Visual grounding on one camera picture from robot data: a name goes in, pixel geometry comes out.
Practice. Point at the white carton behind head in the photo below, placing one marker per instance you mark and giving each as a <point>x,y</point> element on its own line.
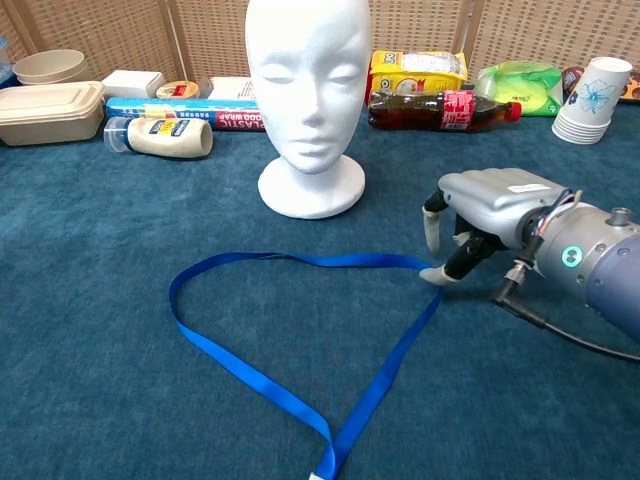
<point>230,89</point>

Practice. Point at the wicker folding screen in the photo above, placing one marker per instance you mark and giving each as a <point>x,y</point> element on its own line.
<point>100,30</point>

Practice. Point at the beige bowl stack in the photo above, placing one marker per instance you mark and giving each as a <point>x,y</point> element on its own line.
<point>50,65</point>

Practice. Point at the cola bottle red label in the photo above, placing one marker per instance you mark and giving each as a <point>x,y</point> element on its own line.
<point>415,112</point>

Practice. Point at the teal table cloth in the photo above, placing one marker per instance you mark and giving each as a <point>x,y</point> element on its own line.
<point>100,300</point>

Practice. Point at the blue lidded plastic container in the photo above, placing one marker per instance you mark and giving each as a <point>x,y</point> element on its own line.
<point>3,60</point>

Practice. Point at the blue plastic wrap box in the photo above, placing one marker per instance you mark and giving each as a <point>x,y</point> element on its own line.
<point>165,106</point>

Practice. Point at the beige lidded lunch box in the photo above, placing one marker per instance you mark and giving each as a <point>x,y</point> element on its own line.
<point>45,112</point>

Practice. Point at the green wet wipes pack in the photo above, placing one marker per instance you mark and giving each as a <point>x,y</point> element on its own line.
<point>525,85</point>

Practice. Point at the stack of white paper cups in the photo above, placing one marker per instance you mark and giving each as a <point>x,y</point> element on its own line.
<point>592,95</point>

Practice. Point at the chocolate cookie bag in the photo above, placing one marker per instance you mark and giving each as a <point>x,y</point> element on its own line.
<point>632,90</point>

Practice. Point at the round lidded cup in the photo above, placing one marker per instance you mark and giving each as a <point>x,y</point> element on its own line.
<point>177,90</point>

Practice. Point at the small white box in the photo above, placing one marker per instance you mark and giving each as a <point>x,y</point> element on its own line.
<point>132,82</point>

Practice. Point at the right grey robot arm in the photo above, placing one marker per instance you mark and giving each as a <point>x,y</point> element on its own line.
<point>590,250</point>

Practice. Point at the mayonnaise squeeze bottle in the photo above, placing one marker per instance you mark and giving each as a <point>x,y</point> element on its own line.
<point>170,137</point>

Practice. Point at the white foam mannequin head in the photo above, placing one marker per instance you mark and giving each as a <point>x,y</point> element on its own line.
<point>310,75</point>

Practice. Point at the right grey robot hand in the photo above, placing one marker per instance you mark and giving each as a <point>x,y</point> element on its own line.
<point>495,195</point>

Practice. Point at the yellow snack bag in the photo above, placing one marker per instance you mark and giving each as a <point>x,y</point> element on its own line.
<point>395,70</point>

